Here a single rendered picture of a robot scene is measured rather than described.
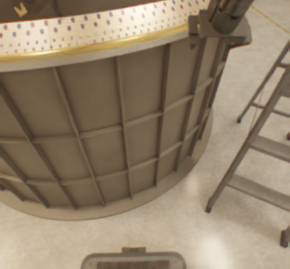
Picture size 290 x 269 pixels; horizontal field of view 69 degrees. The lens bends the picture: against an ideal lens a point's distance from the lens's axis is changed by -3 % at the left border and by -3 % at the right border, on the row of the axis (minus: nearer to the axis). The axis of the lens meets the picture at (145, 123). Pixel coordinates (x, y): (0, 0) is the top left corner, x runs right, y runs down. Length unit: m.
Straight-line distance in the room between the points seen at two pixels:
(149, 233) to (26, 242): 0.78
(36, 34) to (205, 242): 1.41
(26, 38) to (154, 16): 0.38
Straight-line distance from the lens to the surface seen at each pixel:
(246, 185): 1.44
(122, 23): 0.70
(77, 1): 0.71
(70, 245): 1.58
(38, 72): 0.75
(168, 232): 1.54
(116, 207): 1.56
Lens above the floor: 1.48
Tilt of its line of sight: 49 degrees down
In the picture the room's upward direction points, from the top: 1 degrees clockwise
